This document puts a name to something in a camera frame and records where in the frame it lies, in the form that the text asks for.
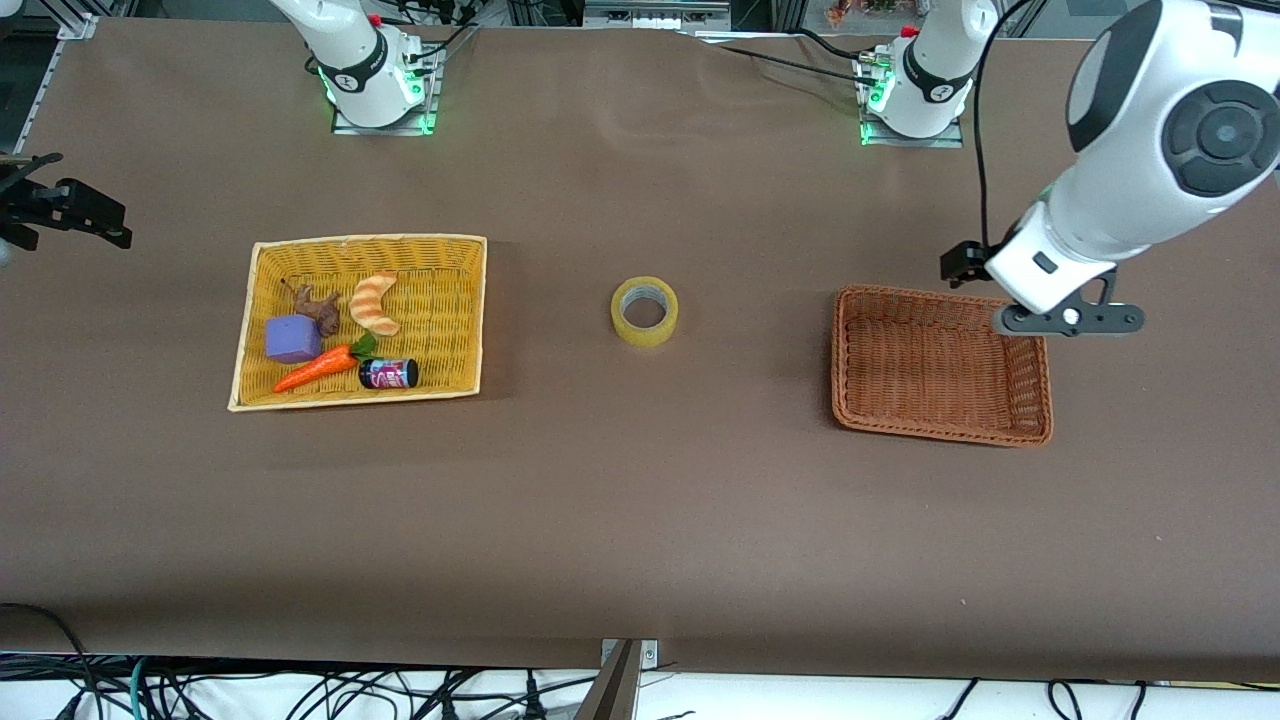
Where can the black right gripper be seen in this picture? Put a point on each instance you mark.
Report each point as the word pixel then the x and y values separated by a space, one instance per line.
pixel 40 208

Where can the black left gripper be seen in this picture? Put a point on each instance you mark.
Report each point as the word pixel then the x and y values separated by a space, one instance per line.
pixel 963 261

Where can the yellow clear tape roll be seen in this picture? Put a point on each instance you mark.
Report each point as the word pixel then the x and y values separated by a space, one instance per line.
pixel 625 325

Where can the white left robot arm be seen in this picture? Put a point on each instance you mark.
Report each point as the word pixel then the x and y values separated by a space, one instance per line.
pixel 1120 200

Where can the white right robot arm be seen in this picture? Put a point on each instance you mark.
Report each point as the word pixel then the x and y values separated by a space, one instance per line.
pixel 360 60

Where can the brown wicker basket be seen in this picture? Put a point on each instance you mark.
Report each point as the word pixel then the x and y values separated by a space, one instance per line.
pixel 930 370

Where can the purple foam cube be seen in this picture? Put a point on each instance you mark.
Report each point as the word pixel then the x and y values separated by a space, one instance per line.
pixel 292 338

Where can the brown toy figure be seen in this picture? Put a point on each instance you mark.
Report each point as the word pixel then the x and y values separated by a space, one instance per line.
pixel 322 312

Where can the orange toy carrot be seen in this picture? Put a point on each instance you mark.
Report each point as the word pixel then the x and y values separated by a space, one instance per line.
pixel 320 365

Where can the orange background object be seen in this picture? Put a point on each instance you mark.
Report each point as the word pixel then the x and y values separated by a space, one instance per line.
pixel 860 10

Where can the toy croissant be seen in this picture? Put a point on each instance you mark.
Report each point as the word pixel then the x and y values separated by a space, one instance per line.
pixel 372 305

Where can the small purple can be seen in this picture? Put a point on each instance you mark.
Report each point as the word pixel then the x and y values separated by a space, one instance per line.
pixel 388 374

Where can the yellow wicker basket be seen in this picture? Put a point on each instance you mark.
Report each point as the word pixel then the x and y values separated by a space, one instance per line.
pixel 440 365

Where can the brown table cover sheet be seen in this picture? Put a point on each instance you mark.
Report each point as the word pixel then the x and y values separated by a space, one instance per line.
pixel 650 500

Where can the silver metal box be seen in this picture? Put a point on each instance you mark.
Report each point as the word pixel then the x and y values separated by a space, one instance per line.
pixel 655 14

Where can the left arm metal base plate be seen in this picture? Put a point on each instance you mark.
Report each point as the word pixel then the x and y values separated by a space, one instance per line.
pixel 885 142

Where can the aluminium corner bracket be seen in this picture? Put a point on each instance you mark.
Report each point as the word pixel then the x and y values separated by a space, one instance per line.
pixel 80 25

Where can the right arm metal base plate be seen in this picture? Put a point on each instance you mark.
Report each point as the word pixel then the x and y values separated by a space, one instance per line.
pixel 345 128

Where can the silver table edge bracket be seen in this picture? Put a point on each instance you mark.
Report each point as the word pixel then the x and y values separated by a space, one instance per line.
pixel 648 652

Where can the grey metal post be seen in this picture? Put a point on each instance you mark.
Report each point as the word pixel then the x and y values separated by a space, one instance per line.
pixel 612 690

